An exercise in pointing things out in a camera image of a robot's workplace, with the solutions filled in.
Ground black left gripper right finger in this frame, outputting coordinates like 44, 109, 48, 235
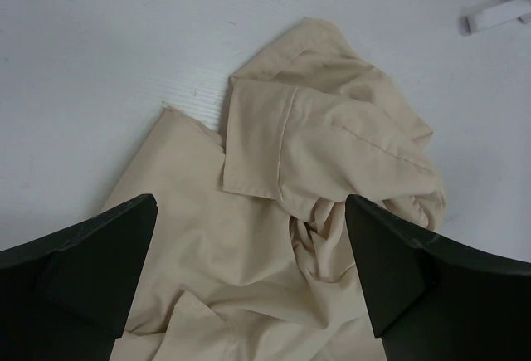
345, 195, 530, 360

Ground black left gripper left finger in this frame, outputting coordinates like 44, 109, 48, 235
1, 194, 158, 360

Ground beige trousers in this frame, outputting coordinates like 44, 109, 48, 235
106, 19, 446, 360

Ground white clothes rack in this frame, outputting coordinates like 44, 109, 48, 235
459, 0, 531, 37

